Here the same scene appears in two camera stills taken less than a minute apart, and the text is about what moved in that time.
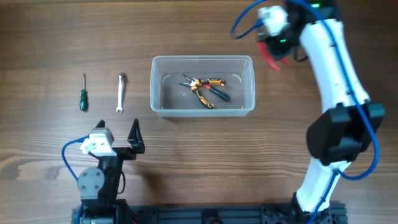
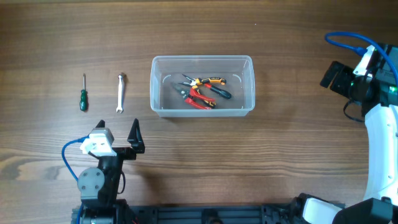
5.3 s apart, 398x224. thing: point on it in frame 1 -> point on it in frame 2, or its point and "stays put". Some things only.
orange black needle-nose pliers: [195, 83] stays put
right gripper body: [282, 43] -> [355, 85]
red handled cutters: [263, 46] -> [194, 98]
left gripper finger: [101, 124] stays put
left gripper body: [114, 163] stays put
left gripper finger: [136, 138] stays put
